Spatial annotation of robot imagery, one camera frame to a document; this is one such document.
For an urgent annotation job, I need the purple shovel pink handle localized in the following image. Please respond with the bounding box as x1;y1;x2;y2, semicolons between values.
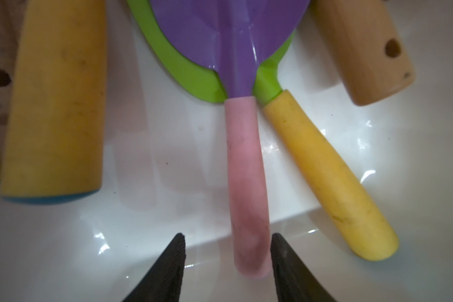
151;1;308;279

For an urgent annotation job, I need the green plastic shovel yellow handle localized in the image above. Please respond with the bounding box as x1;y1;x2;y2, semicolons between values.
0;1;108;199

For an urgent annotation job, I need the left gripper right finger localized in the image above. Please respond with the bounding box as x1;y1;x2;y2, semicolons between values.
271;233;335;302

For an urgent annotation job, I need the white plastic storage box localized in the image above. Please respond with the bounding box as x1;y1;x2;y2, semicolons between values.
0;1;453;301

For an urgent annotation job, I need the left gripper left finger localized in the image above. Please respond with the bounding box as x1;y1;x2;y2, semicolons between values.
124;233;186;302

